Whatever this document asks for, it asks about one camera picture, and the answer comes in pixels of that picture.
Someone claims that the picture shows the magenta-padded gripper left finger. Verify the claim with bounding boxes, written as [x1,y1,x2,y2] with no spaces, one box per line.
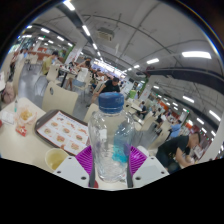
[53,144,98,189]

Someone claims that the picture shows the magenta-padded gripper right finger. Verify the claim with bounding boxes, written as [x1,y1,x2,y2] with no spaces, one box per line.
[123,143,170,189]

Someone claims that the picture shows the clear blue-capped water bottle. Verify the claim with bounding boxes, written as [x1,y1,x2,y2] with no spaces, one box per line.
[87,91,136,184]

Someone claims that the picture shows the cream plastic cup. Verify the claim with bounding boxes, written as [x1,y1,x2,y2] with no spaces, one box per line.
[44,147,70,172]

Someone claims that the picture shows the person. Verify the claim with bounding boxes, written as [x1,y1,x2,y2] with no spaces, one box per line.
[155,132,203,174]
[41,50,60,76]
[138,101,149,119]
[168,119,183,139]
[91,77,122,104]
[64,59,93,91]

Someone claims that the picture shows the brown tray with paper liner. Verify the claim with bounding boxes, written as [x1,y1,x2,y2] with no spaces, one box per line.
[34,109,92,157]

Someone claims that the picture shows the beige chair with round hole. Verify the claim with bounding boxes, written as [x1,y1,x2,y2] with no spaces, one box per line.
[41,81,79,116]
[83,102,101,124]

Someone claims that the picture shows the small red sauce packet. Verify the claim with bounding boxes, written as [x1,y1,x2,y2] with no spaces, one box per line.
[15,125,28,138]

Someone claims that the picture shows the white printed card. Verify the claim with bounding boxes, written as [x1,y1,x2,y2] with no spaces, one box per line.
[0,109,16,125]

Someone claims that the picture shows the pink backpack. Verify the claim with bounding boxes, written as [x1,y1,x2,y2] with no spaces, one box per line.
[0,81,17,104]

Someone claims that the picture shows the ceiling strip lights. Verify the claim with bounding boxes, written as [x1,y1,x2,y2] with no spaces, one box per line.
[21,0,221,138]

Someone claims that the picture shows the ceiling air conditioner unit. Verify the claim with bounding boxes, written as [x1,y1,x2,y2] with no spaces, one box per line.
[96,27,116,43]

